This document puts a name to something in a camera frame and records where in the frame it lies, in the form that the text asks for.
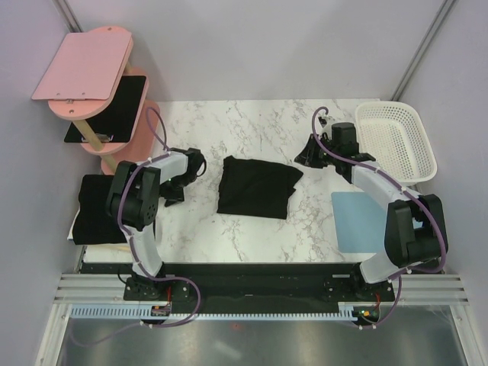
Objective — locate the white plastic basket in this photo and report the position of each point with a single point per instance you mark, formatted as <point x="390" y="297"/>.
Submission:
<point x="393" y="133"/>

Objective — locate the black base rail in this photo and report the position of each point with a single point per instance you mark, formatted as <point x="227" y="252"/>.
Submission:
<point x="256" y="286"/>

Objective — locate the black clipboard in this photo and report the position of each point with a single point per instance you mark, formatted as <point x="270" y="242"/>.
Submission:
<point x="115" y="123"/>

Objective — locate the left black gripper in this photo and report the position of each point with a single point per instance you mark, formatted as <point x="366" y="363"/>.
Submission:
<point x="171" y="197"/>

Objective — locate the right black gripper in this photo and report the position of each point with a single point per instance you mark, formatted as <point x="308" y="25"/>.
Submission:
<point x="307" y="156"/>

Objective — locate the folded black t shirt stack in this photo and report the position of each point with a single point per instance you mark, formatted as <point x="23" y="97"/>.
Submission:
<point x="92" y="225"/>

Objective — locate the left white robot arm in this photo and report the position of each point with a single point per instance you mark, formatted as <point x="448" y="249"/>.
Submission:
<point x="134" y="195"/>

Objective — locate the light blue mat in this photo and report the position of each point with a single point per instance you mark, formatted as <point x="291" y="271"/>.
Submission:
<point x="360" y="223"/>

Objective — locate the pink three tier shelf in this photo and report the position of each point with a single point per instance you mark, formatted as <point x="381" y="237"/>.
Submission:
<point x="76" y="112"/>

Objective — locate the pink clipboard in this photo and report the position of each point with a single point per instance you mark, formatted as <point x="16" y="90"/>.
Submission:
<point x="85" y="66"/>

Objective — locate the black graphic t shirt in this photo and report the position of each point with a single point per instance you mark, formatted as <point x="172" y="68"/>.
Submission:
<point x="256" y="188"/>

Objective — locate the white slotted cable duct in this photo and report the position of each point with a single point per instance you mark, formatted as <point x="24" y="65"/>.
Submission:
<point x="154" y="313"/>

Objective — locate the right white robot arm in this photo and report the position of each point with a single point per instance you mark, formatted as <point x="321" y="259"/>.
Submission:
<point x="414" y="236"/>

